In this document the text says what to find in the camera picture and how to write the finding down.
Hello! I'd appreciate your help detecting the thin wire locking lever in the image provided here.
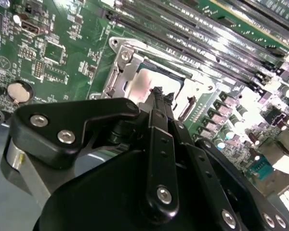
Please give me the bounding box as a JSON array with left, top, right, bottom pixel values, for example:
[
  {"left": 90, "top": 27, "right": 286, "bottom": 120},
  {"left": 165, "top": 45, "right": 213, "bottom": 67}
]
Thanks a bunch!
[{"left": 178, "top": 95, "right": 197, "bottom": 122}]

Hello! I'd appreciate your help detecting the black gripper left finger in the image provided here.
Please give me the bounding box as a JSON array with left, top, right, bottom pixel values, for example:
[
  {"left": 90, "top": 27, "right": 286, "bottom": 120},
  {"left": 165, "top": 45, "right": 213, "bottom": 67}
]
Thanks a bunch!
[{"left": 0, "top": 86, "right": 181, "bottom": 218}]

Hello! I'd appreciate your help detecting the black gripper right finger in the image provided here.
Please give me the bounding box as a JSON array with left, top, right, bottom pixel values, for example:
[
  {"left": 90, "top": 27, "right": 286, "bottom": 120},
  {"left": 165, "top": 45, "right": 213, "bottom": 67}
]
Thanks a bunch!
[{"left": 164, "top": 92, "right": 289, "bottom": 231}]

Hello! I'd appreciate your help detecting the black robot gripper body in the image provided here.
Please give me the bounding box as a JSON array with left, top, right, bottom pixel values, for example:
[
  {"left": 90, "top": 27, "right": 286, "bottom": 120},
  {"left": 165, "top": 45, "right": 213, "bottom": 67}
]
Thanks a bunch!
[{"left": 33, "top": 119, "right": 222, "bottom": 231}]

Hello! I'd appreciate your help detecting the silver square CPU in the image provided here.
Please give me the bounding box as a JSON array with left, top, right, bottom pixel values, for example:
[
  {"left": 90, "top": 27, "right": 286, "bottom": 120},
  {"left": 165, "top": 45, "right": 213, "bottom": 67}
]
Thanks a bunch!
[{"left": 132, "top": 64, "right": 184, "bottom": 106}]

